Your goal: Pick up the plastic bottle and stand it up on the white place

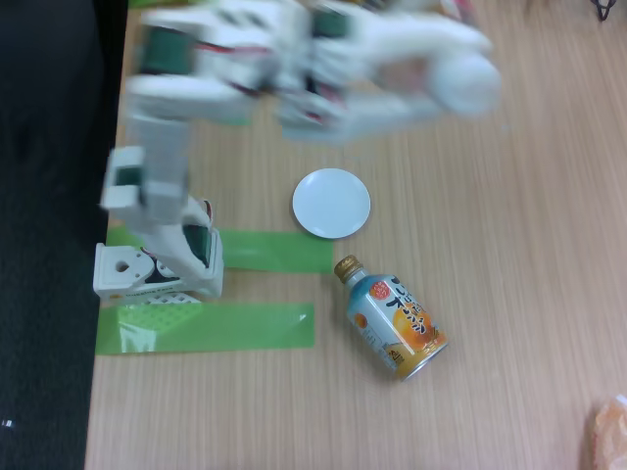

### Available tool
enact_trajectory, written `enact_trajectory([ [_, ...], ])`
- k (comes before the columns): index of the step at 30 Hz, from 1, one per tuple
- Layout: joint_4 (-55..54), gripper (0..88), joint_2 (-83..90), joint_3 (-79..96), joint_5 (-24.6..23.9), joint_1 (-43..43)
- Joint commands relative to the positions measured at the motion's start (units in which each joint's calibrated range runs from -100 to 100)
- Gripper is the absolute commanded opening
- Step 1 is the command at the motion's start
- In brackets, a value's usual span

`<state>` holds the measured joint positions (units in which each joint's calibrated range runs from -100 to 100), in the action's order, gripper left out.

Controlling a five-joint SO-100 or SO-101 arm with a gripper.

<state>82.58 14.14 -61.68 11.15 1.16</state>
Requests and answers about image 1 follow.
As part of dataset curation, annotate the orange juice aluminium bottle can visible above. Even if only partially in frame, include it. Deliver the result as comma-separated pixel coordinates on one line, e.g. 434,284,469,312
333,254,450,382

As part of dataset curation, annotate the small white round plate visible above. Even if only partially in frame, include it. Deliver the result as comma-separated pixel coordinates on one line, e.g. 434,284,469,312
292,167,372,241

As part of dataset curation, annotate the green tape strip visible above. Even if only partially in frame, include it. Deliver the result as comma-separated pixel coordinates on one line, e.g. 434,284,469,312
95,302,315,357
106,225,334,275

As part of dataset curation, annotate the orange plastic bag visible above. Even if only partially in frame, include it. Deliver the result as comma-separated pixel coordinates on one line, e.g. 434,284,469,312
585,395,627,470

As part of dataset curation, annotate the black cable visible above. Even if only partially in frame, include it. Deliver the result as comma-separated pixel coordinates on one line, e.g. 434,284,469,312
590,0,619,23

